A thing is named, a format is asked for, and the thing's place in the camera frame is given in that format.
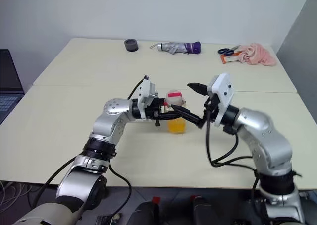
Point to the dark laptop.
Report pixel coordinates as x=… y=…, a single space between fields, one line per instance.
x=8 y=86

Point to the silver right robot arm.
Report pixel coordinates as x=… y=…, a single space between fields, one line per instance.
x=267 y=140

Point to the dark rounded shape red tab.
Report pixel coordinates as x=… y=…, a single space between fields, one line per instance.
x=146 y=215
x=205 y=212

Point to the clear bottle with orange drink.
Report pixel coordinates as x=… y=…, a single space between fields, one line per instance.
x=177 y=128

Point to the folded silver purple umbrella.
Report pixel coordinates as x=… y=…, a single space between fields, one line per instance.
x=173 y=47

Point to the pink cloth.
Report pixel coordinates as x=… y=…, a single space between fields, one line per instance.
x=257 y=55

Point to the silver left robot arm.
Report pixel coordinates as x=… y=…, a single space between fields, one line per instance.
x=111 y=121

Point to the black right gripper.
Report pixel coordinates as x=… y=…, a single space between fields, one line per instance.
x=213 y=108

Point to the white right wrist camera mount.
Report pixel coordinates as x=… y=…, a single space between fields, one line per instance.
x=223 y=86

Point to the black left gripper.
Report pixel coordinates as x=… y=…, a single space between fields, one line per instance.
x=156 y=108

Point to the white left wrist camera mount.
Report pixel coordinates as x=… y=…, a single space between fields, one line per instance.
x=146 y=91

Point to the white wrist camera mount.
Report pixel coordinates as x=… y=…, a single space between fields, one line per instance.
x=146 y=91
x=223 y=86

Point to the small black floor device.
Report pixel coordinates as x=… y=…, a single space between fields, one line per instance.
x=109 y=220

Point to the orange framed flat item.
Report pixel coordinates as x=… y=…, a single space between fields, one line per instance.
x=223 y=59

